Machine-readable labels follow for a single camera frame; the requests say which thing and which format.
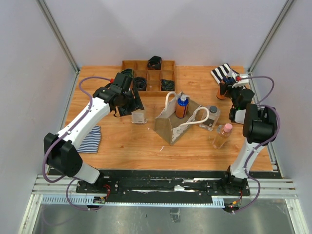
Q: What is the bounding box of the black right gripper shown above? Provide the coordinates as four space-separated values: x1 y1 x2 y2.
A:
220 81 243 108

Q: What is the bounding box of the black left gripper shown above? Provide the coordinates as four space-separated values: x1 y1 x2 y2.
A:
118 86 144 117

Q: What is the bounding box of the orange blue pump bottle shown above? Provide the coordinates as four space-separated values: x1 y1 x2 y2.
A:
216 76 233 100
175 94 190 118

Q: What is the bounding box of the clear bottle white cap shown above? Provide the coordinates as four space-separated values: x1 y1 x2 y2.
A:
131 110 148 124

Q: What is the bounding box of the square clear bottle grey cap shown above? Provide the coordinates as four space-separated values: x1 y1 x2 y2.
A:
199 106 221 131

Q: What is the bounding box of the amber bottle pink cap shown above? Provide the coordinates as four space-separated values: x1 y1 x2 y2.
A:
213 123 233 149

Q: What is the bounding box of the burlap canvas tote bag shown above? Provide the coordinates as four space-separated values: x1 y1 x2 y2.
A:
154 91 209 146

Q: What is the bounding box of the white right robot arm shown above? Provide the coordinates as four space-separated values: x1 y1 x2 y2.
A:
217 81 277 195

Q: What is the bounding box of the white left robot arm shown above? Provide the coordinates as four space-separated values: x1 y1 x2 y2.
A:
41 73 144 193

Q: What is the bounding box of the black white striped cloth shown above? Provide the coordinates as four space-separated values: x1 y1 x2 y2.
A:
210 63 248 85

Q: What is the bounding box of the rolled dark sock front middle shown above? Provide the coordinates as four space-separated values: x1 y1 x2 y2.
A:
133 77 147 91

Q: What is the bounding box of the rolled dark sock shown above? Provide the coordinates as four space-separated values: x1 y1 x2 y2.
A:
133 77 147 91
121 68 134 78
147 56 162 70
160 79 175 92

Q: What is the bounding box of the rolled dark sock left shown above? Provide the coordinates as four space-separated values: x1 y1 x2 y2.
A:
121 68 134 78

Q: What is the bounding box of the rolled dark sock front right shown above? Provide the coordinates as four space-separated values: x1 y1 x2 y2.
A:
160 79 175 92

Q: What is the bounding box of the rolled dark sock back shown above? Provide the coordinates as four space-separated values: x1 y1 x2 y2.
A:
147 56 162 70

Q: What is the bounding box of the wooden compartment tray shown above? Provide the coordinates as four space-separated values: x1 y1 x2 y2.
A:
121 60 177 97

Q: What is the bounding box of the blue white striped cloth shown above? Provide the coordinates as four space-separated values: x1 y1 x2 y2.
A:
78 125 101 154

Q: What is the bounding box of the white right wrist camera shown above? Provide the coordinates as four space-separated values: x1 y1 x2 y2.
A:
232 74 249 88

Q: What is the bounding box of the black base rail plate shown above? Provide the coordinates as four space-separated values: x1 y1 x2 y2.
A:
76 169 250 203

